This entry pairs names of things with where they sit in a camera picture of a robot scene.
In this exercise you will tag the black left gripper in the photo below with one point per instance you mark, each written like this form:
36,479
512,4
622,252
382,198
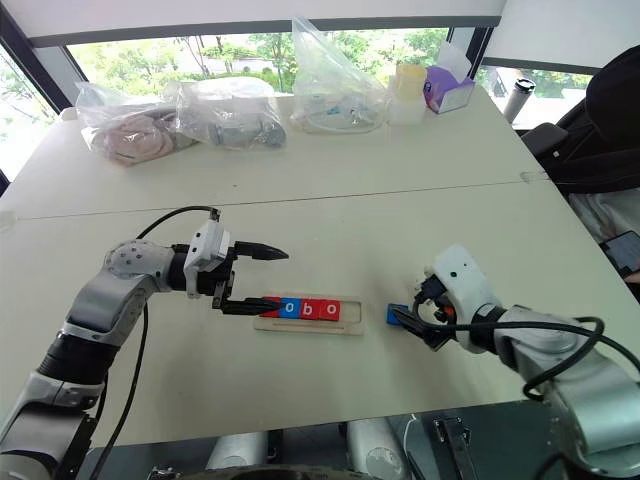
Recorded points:
220,280

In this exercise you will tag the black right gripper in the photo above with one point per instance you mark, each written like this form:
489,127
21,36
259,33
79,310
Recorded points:
434,300

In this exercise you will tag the blue letter tile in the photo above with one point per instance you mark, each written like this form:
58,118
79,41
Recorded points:
394,315
289,308

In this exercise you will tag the red letter r tile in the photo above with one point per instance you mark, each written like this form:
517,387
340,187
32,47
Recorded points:
270,313

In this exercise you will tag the small red object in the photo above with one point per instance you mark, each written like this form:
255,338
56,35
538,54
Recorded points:
309,309

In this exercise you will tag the red letter o block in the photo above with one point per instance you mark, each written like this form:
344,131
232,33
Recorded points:
329,310

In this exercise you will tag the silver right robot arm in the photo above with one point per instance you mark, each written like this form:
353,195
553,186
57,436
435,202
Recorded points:
575,380

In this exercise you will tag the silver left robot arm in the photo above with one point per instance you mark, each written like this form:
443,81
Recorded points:
100,310

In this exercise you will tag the wooden letter tray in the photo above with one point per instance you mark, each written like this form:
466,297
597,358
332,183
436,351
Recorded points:
310,326

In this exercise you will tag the silver robot leg cylinder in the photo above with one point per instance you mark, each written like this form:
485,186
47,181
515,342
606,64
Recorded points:
240,450
375,445

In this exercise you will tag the dark rounded robot housing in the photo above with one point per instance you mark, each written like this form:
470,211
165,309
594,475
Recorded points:
260,473

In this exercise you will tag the plastic bag with grey items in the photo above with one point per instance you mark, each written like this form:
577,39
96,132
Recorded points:
235,125

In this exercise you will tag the plastic bag with pink cloth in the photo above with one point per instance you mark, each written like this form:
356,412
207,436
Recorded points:
135,135

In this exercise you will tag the black smartphone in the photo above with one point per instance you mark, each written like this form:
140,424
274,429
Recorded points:
624,250

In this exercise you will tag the grey chair armrest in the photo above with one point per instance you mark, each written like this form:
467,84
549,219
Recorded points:
545,137

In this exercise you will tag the purple tissue box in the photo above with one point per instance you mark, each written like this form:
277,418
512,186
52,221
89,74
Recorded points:
450,92

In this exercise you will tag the white tumbler with black lid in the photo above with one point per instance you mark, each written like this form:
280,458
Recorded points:
519,100

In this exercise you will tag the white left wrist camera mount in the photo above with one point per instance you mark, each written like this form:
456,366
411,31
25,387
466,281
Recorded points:
205,252

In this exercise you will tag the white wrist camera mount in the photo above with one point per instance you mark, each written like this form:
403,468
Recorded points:
470,285
205,252

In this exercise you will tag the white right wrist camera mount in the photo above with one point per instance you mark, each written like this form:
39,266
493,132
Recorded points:
470,285

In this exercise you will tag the black metal bracket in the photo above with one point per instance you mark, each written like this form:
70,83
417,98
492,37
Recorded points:
457,445

